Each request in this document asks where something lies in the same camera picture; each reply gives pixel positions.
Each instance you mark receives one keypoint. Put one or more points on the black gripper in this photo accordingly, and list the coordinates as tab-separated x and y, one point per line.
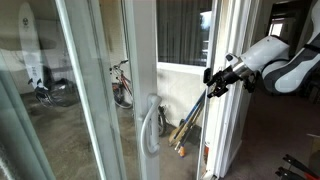
230	77

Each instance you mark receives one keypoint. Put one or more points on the white framed sliding screen door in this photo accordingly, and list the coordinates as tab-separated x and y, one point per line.
205	133

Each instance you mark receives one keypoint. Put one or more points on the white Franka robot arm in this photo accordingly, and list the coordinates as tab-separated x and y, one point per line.
270	50

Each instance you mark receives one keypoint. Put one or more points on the white framed sliding glass door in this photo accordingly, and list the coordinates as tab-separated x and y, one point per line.
143	50

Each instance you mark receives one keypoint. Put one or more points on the fixed glass door panel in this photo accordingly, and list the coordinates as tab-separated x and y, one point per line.
81	86

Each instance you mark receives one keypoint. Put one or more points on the blue pole broom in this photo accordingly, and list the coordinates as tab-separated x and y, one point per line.
195	111

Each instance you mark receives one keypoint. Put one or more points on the black dustpan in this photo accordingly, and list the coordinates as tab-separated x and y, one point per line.
196	135

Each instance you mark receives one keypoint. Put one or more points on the window with dark blinds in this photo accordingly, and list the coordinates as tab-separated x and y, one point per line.
180	30

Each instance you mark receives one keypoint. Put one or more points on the wooden pole broom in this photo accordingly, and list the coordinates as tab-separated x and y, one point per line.
176	135

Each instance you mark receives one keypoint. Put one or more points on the orange white bottle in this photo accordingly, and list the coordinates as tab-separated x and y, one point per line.
181	151

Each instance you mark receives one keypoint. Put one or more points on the small bright interior window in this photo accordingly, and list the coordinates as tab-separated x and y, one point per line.
276	29

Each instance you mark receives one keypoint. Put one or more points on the red bicycle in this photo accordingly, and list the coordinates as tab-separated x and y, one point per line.
124	85

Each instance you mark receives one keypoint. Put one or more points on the orange black bar clamp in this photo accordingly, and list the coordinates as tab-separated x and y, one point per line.
300	165
286	173

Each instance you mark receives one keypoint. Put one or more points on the cardboard box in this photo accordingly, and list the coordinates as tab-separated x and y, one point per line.
315	150

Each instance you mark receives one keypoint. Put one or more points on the white surfboard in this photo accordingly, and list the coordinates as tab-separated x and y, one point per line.
30	40

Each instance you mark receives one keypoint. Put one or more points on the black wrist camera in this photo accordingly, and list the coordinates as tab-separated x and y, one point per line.
250	83

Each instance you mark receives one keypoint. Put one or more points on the white door frame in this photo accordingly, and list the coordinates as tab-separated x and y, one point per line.
228	140

